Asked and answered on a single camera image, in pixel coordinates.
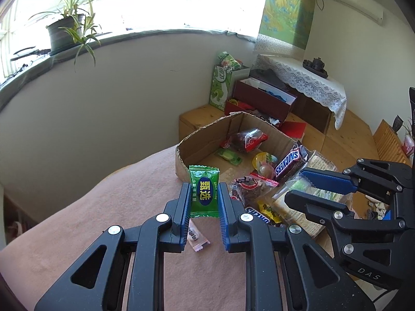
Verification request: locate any clear packaged cracker bag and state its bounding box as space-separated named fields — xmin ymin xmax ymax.
xmin=259 ymin=150 xmax=352 ymax=237

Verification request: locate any potted spider plant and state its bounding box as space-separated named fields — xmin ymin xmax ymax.
xmin=30 ymin=0 xmax=101 ymax=62

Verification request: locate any green clear candy pack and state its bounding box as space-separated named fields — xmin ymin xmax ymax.
xmin=215 ymin=148 xmax=242 ymax=166

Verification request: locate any red dates snack bag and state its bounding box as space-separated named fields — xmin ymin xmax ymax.
xmin=221 ymin=129 xmax=268 ymax=153

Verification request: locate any pink wrapped candy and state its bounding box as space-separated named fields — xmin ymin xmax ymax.
xmin=187 ymin=220 xmax=210 ymax=252

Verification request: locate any green landscape wall scroll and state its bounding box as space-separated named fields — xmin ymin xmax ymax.
xmin=259 ymin=0 xmax=316 ymax=49

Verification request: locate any red paper envelope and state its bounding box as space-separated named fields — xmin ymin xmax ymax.
xmin=279 ymin=122 xmax=307 ymax=142

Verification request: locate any black object on table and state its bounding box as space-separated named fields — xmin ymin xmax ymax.
xmin=302 ymin=58 xmax=328 ymax=79

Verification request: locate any Snickers bar brown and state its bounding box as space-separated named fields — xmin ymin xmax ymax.
xmin=275 ymin=145 xmax=309 ymax=182

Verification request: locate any jelly cup snack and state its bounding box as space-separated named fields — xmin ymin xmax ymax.
xmin=252 ymin=152 xmax=278 ymax=169

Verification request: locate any yellow candy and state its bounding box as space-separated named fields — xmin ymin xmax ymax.
xmin=258 ymin=200 xmax=283 ymax=225

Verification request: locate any dark red shoe box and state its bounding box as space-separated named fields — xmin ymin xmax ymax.
xmin=224 ymin=77 xmax=297 ymax=122

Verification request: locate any pink blanket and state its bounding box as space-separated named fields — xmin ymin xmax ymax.
xmin=1 ymin=147 xmax=245 ymax=310

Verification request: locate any white lace covered table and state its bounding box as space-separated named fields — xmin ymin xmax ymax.
xmin=253 ymin=54 xmax=347 ymax=130

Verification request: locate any green candy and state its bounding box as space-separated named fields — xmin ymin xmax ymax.
xmin=189 ymin=165 xmax=219 ymax=218

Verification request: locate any green tissue box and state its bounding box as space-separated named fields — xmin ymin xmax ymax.
xmin=209 ymin=51 xmax=250 ymax=110

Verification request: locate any red dried fruit packet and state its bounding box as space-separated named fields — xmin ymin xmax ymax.
xmin=229 ymin=175 xmax=279 ymax=208

